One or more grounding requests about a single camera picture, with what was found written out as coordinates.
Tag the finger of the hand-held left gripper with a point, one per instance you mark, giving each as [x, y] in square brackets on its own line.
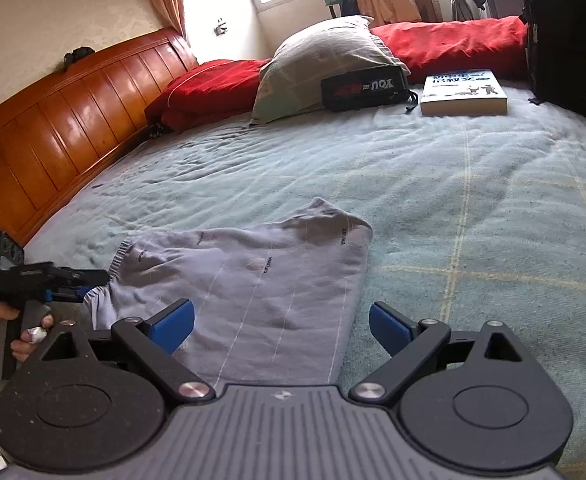
[70, 294]
[90, 277]

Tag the black patterned cloth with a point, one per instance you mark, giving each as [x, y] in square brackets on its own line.
[158, 129]

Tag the grey green pillow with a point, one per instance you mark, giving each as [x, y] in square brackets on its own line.
[323, 55]

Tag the brown cardboard box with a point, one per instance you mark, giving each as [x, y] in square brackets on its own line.
[418, 5]

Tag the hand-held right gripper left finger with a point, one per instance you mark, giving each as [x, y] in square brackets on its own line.
[175, 327]

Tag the wooden headboard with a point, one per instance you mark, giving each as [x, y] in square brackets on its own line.
[73, 120]

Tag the grey pants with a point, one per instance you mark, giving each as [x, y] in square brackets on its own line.
[273, 280]

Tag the small dark object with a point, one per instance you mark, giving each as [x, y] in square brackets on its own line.
[79, 55]

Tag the black backpack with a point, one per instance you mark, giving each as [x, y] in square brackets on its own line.
[573, 35]

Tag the black printed pouch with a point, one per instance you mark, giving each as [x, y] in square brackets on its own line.
[363, 91]

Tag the wall hook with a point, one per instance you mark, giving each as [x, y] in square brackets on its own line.
[220, 26]

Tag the long red quilt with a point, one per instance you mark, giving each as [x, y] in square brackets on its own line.
[463, 42]

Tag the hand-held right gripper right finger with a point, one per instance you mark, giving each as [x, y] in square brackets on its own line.
[390, 327]

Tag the red folded quilt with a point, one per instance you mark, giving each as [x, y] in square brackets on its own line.
[208, 90]

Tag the white blue book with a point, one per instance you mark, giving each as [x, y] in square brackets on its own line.
[463, 90]

